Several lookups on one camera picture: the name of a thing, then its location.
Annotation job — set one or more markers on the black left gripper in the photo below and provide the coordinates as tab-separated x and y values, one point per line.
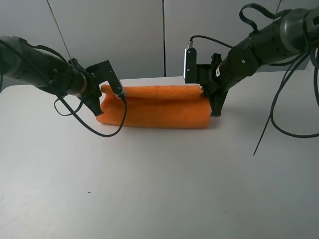
91	95

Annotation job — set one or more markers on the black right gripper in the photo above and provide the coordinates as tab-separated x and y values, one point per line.
210	85

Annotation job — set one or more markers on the orange microfiber towel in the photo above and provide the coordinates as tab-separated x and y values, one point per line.
157	107

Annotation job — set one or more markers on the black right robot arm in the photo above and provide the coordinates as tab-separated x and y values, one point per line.
292	32

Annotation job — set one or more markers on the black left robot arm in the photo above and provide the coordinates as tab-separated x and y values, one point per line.
48	72

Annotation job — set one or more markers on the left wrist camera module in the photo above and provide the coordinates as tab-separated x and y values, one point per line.
104	71

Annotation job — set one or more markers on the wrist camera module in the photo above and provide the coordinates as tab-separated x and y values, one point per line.
104	71
190	65

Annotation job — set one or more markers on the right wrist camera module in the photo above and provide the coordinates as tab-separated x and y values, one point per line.
190	65

